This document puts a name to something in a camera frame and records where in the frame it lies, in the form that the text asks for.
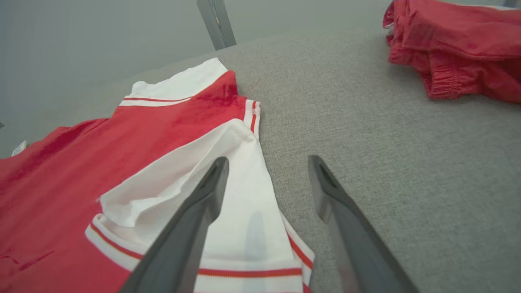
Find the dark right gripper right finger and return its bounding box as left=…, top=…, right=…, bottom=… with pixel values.
left=308, top=155, right=420, bottom=293

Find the grey partition post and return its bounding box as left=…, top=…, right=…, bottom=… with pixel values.
left=212, top=0, right=237, bottom=47
left=197, top=0, right=222, bottom=51

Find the red white basketball jersey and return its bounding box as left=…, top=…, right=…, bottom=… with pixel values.
left=0, top=57, right=316, bottom=293

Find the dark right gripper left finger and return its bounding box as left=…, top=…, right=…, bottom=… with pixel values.
left=120, top=157, right=230, bottom=293

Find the red shorts white hem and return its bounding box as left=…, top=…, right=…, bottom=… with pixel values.
left=383, top=0, right=521, bottom=105

